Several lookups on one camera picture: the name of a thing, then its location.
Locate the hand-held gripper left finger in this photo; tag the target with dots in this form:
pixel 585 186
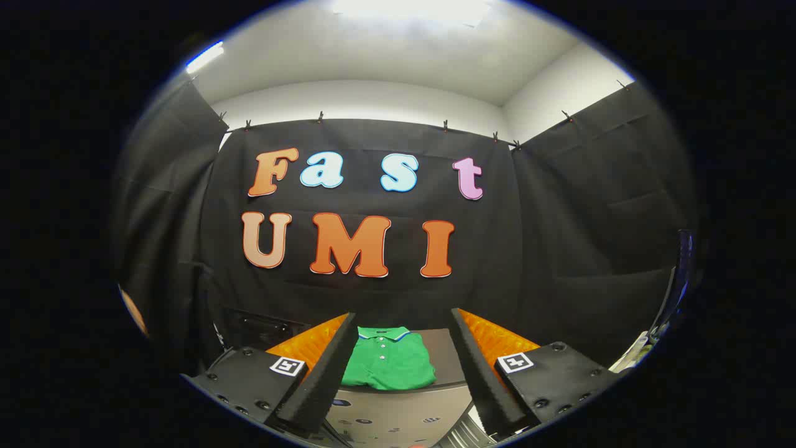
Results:
pixel 326 379

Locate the ceiling light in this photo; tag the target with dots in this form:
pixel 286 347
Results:
pixel 205 56

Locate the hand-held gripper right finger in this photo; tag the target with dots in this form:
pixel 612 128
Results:
pixel 482 379

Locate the black backdrop cloth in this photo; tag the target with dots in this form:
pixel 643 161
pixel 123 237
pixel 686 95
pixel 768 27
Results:
pixel 559 249

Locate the green polo shirt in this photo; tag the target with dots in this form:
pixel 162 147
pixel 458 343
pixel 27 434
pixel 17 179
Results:
pixel 392 364

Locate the grey cabinet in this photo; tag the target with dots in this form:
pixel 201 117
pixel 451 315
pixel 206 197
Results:
pixel 444 354

